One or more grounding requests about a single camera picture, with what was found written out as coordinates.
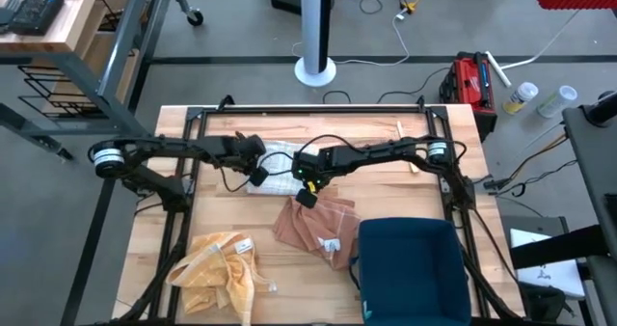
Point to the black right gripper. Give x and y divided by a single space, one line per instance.
313 167

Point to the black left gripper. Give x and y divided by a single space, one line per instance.
250 148

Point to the white plaid towel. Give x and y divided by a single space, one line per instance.
279 181

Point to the terracotta pink plaid towel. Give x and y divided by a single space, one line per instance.
313 225

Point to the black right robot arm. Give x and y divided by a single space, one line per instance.
385 150

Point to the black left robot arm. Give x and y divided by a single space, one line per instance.
144 148

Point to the yellow plaid towel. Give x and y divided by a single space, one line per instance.
212 273

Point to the thin wooden stick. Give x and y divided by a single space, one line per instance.
399 129

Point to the white and black tower fan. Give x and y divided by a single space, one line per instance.
315 73

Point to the black caster wheel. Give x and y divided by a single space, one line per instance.
195 17

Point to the navy blue fabric bin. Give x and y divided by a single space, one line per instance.
410 273

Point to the red tool case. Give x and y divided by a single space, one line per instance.
470 82

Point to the yellow power plug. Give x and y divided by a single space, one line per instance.
410 7

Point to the white plastic tube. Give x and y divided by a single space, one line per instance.
497 69

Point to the white canister yellow label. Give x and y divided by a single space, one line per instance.
521 97

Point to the black electronic device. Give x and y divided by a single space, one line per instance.
36 13

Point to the black flat beam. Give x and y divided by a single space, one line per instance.
554 249

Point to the white board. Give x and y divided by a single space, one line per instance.
554 280

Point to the black bag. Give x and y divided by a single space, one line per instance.
544 304

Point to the dark grey flat device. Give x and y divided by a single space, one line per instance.
9 10

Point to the grey side desk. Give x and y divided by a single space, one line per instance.
593 171

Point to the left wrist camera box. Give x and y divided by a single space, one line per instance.
259 176

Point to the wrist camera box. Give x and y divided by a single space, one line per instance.
306 199
259 176

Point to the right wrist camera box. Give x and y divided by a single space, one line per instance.
306 199

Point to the black aluminium table frame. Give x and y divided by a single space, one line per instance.
313 110

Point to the wooden workbench grey steel frame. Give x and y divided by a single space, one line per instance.
72 27

